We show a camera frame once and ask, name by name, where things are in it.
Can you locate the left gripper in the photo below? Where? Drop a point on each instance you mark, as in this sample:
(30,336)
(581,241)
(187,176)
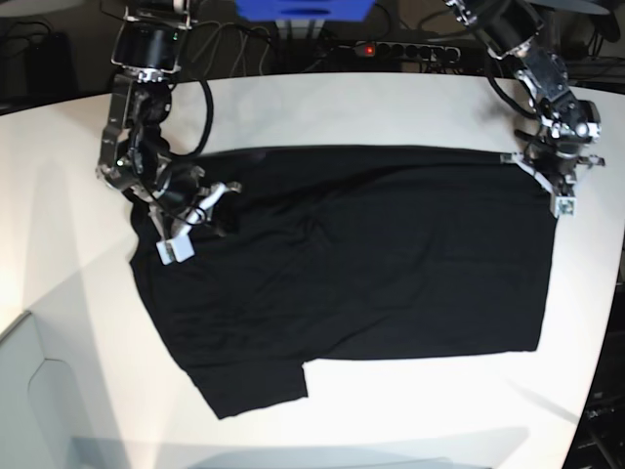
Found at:
(554,171)

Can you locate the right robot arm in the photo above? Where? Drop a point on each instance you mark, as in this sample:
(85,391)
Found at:
(135,158)

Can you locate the white power strip red switch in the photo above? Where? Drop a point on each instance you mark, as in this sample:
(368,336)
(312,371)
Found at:
(412,52)

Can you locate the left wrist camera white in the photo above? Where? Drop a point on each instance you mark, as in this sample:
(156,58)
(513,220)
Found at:
(563,205)

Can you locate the black T-shirt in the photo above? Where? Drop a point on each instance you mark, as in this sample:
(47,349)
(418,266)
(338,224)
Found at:
(349,254)

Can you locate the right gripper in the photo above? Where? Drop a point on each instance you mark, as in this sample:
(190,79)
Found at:
(178,202)

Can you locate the blue box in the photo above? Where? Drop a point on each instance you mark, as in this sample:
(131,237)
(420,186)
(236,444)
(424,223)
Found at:
(325,10)

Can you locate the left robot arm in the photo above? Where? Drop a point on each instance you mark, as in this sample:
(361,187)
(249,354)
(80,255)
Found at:
(566,125)

